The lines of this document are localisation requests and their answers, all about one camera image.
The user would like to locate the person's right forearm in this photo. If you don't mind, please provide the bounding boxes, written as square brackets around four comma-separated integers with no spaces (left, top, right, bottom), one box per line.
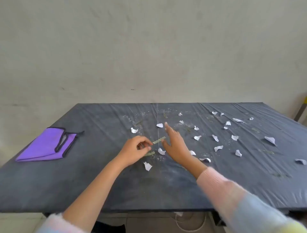
[183,157,307,233]

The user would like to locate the white paper scraps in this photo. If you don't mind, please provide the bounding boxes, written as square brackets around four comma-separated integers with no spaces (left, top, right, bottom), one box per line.
[130,111,307,172]

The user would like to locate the purple cloth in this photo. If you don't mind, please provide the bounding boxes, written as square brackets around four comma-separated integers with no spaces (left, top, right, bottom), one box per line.
[15,126,85,163]

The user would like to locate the person's left forearm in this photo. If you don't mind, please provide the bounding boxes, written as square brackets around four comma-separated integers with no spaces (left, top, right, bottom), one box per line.
[36,160,126,233]

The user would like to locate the person's right hand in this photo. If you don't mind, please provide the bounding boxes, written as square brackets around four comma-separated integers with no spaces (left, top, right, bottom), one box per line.
[162,122,195,167]

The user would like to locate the grey pole yellow band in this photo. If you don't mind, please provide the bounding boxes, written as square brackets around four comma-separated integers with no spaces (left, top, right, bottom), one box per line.
[294,96,307,122]

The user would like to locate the dark grey covered table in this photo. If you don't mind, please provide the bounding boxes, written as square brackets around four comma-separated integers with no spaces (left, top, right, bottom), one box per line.
[0,102,307,215]

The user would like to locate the person's black trousers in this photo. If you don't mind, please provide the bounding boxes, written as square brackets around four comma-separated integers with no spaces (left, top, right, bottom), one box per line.
[92,220,126,233]

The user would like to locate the white cable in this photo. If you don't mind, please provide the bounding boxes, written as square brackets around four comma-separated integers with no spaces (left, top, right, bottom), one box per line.
[174,212,207,233]

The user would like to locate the person's left hand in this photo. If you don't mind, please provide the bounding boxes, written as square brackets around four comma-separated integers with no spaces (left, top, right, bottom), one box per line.
[115,135,154,169]

